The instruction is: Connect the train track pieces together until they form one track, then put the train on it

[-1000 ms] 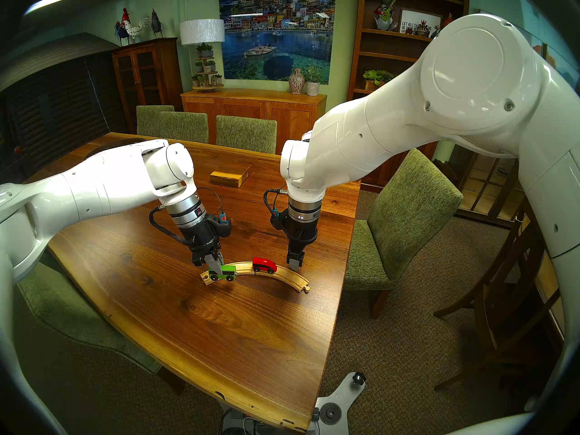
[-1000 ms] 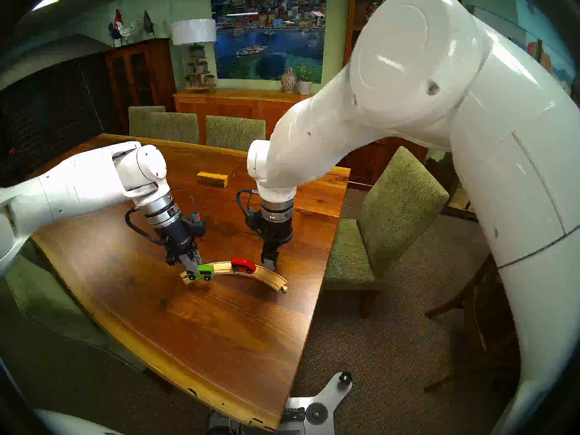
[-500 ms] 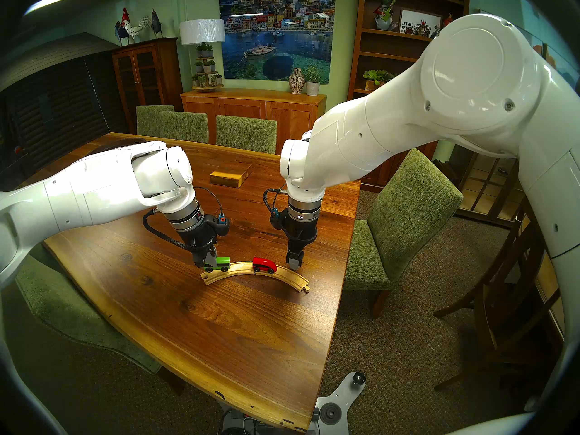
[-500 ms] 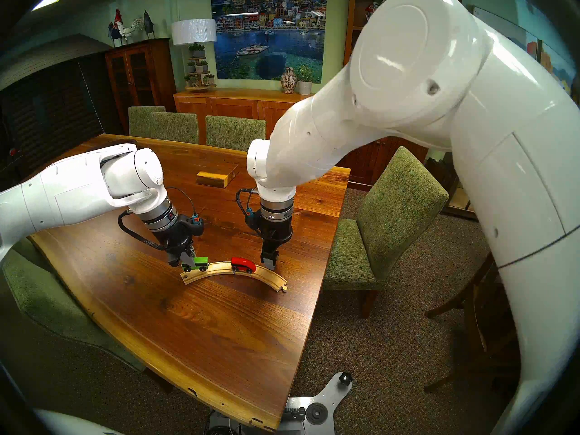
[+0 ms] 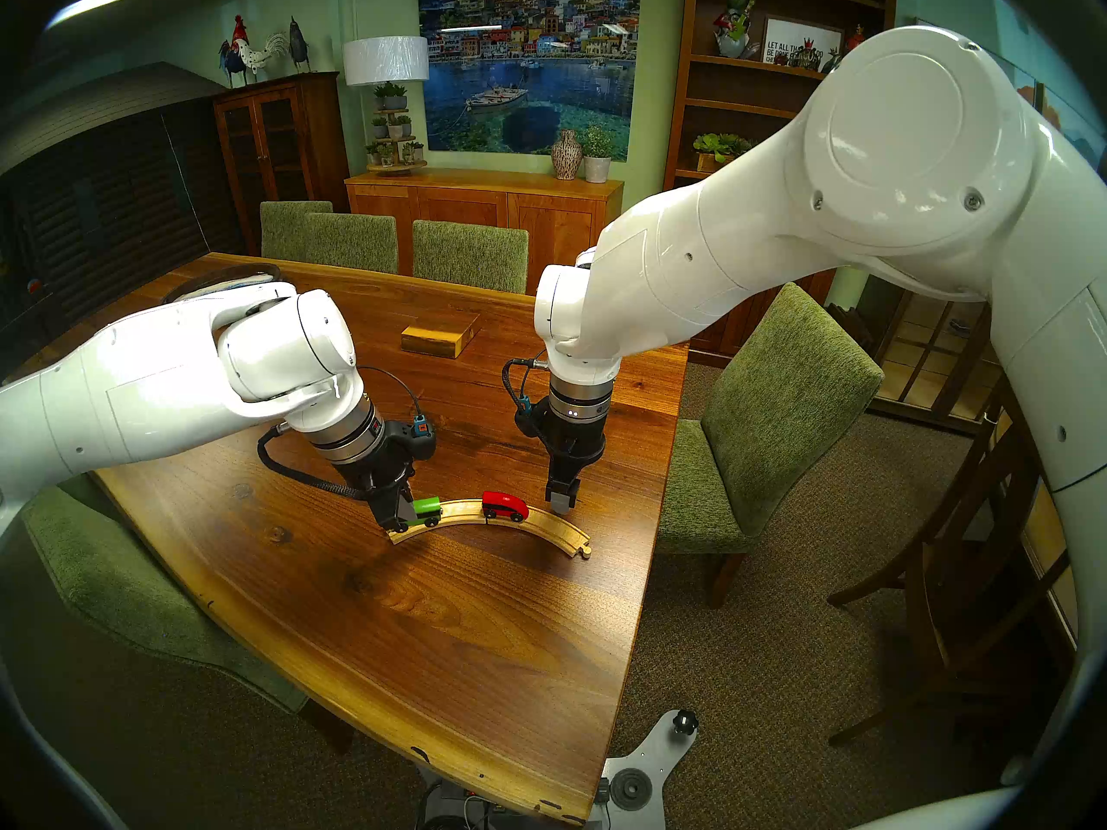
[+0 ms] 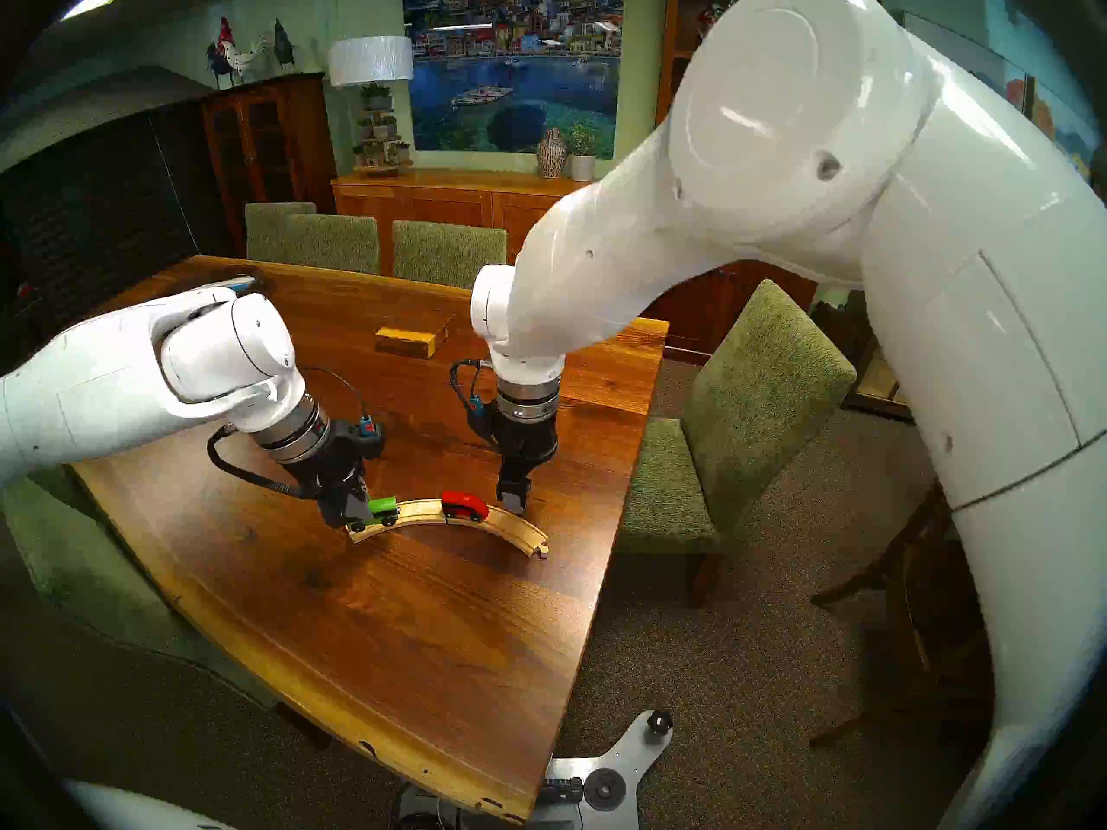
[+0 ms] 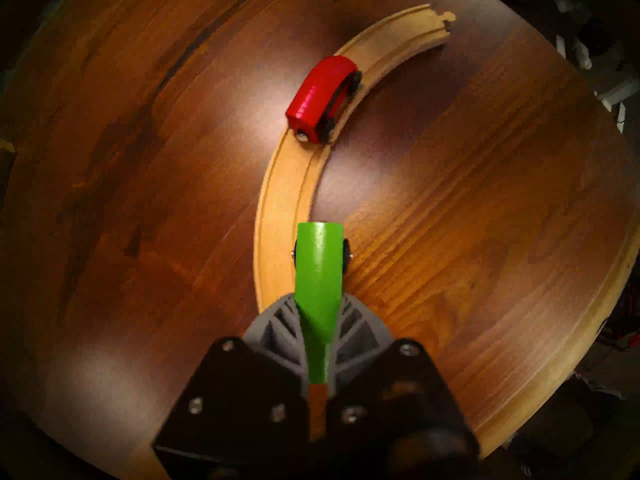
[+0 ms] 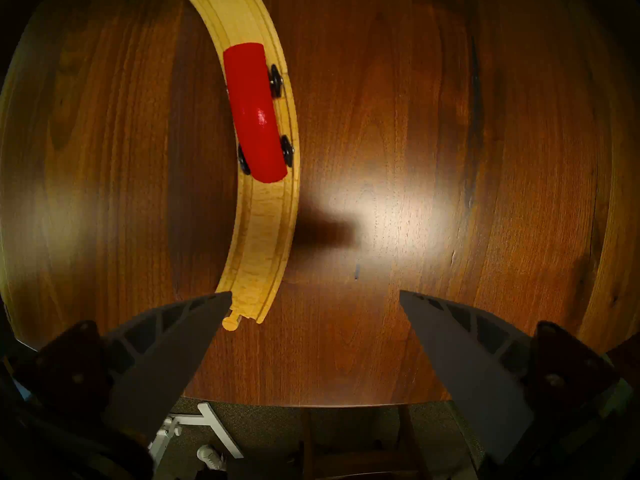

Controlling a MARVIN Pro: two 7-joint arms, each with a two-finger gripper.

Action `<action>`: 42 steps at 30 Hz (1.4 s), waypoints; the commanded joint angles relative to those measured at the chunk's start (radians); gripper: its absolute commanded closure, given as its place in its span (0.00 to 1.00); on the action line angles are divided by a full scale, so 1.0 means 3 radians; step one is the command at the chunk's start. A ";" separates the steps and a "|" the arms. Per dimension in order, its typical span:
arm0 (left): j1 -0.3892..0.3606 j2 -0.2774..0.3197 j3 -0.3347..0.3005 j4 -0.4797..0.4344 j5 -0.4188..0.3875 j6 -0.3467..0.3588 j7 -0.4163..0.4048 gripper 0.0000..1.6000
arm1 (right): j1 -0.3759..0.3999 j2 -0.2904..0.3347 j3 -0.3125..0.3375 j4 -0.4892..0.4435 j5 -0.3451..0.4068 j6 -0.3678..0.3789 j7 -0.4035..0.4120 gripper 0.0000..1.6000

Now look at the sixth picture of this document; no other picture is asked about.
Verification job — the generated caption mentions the curved wooden train track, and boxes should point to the curved wooden train track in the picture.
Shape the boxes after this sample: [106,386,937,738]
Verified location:
[346,500,451,544]
[445,501,552,559]

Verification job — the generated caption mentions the green toy train car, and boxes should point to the green toy train car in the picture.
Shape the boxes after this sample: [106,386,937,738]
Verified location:
[346,496,400,532]

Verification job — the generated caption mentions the light wooden sideboard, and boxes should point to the light wooden sideboard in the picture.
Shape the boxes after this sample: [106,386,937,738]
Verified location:
[331,168,576,278]

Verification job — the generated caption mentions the harbour town wall picture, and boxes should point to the harbour town wall picture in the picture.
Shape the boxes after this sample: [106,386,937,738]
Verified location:
[402,0,625,155]

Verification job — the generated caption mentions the dark sideboard with glass doors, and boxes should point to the dark sideboard with glass doors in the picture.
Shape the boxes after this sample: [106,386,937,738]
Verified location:
[830,284,918,423]

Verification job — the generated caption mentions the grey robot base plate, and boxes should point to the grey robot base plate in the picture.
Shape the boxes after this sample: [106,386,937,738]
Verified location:
[532,709,675,830]

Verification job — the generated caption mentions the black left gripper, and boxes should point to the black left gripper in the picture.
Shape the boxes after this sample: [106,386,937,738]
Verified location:
[298,435,371,531]

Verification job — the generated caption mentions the dark slatted window blinds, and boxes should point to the dark slatted window blinds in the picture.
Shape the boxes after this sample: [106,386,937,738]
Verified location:
[0,102,236,328]

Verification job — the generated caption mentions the flat wooden box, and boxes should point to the flat wooden box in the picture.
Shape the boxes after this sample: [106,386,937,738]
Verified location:
[374,311,457,360]

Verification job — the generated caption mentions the black braided cable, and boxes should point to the black braided cable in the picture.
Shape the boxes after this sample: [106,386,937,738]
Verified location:
[208,426,308,499]
[449,357,502,449]

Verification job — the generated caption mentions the plant in white pot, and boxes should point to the plant in white pot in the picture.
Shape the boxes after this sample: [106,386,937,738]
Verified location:
[564,121,599,181]

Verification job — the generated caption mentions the abstract landscape painting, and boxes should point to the abstract landscape painting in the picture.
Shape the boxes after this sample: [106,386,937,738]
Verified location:
[995,54,1032,107]
[1033,80,1101,176]

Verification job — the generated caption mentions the green upholstered dining chair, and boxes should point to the green upholstered dining chair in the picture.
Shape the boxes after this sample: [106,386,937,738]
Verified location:
[618,279,857,609]
[9,478,330,751]
[245,202,317,263]
[290,214,381,276]
[392,220,509,289]

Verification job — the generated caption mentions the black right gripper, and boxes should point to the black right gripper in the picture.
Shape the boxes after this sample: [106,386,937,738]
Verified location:
[495,415,559,516]

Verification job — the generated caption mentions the dark glass-door cabinet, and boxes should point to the dark glass-door cabinet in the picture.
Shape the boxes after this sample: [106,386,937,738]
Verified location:
[201,73,338,257]

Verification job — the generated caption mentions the tall wooden bookshelf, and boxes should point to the tall wooden bookshelf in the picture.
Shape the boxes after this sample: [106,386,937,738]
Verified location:
[636,0,818,364]

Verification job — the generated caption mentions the blue and red rooster figurine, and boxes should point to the blue and red rooster figurine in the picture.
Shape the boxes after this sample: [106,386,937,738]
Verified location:
[205,17,239,90]

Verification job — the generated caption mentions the tiered wooden plant stand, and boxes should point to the tiered wooden plant stand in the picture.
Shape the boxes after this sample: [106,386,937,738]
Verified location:
[350,81,414,176]

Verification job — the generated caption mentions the white rooster figurine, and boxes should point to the white rooster figurine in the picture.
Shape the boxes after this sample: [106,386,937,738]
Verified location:
[221,35,276,84]

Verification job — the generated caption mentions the white lamp shade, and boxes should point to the white lamp shade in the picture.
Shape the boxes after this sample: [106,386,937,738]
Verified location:
[327,35,414,87]

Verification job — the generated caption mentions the dark wooden chair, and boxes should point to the dark wooden chair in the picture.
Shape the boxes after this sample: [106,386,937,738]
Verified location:
[809,474,995,747]

